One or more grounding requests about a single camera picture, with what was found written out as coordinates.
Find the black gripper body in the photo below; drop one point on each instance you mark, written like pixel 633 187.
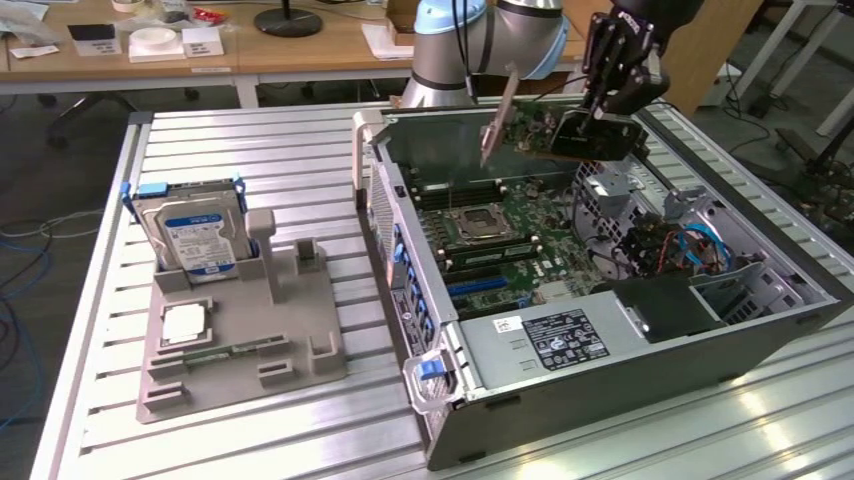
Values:
pixel 661 15

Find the black green graphics card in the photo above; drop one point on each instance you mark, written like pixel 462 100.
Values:
pixel 594 142

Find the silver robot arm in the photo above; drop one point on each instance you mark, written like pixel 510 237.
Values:
pixel 441 60

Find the wooden cabinet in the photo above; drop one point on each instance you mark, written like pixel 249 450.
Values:
pixel 721 50

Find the perforated metal drive cage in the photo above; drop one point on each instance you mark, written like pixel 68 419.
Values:
pixel 610 195

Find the green motherboard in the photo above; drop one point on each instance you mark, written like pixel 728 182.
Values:
pixel 534 235

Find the metal CPU socket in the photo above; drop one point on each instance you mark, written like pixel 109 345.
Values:
pixel 482 222

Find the white paper stack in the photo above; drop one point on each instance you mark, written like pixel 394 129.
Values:
pixel 387 45

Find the brown cardboard box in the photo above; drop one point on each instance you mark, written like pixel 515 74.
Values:
pixel 401 15

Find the black labelled RAM stick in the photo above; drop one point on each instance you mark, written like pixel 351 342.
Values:
pixel 490 254

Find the silver chipset heatsink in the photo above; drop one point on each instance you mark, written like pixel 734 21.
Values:
pixel 554 292

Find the blue expansion slot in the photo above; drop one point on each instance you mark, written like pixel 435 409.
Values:
pixel 477 286

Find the black plastic air shroud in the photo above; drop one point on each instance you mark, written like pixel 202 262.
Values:
pixel 661 305

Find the wooden desk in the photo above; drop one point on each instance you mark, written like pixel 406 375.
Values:
pixel 301 50

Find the grey metal disk bay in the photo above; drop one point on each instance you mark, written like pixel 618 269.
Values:
pixel 768 295

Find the black round lamp base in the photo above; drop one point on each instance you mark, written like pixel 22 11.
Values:
pixel 287 22

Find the grey power supply unit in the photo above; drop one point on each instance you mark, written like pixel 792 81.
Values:
pixel 494 350

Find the open dark grey PC case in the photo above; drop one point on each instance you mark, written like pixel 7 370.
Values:
pixel 601 390

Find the blue case release latch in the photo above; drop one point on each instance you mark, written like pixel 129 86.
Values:
pixel 429 372

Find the white box with small print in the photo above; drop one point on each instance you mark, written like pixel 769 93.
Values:
pixel 203 40

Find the red packet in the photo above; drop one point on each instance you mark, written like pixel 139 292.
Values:
pixel 209 15

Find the small black object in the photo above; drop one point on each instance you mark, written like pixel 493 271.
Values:
pixel 175 16

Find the grey plastic parts rack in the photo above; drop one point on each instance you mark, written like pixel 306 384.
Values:
pixel 267 320

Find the white flat box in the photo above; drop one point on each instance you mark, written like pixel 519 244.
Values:
pixel 157 56

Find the hard disk with blue caddy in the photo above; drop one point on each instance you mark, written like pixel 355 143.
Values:
pixel 190 240

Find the beige tape roll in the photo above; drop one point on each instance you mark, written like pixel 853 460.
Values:
pixel 127 5

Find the bare green RAM stick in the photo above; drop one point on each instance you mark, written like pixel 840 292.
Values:
pixel 214 352

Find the white box with black label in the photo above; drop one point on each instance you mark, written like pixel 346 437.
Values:
pixel 94 45

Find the silver CPU chip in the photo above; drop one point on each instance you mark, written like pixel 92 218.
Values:
pixel 182 325

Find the white paper card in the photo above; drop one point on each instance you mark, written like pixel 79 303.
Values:
pixel 34 51

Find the clear plastic bags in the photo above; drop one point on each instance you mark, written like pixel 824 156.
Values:
pixel 27 20

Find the white table frame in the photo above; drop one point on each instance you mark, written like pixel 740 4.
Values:
pixel 784 55

